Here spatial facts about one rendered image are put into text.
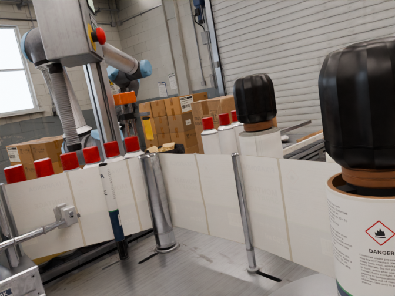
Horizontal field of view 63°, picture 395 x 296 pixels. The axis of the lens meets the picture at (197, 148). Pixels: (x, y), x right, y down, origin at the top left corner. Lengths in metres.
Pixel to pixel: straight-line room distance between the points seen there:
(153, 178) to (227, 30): 5.34
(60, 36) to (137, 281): 0.53
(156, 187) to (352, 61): 0.43
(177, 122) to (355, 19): 2.73
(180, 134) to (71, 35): 3.98
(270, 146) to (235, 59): 5.14
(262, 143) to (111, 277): 0.36
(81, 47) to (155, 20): 6.39
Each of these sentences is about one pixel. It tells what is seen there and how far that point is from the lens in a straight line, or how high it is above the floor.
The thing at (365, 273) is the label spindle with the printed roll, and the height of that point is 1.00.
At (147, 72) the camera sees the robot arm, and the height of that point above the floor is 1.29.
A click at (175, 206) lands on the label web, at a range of 0.62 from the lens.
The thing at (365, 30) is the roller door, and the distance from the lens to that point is 5.00.
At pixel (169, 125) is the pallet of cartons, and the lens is 4.78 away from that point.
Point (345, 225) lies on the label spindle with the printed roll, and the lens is 0.29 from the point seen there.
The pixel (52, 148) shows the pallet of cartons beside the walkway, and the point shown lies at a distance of 4.21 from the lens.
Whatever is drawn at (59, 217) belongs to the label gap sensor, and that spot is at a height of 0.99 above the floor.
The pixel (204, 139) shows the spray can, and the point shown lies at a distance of 0.95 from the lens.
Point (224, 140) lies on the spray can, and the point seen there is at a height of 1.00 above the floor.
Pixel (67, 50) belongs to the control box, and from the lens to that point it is 0.79.
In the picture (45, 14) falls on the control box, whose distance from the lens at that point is 0.81.
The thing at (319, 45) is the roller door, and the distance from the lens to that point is 5.15.
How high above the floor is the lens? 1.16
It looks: 10 degrees down
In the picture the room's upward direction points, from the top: 10 degrees counter-clockwise
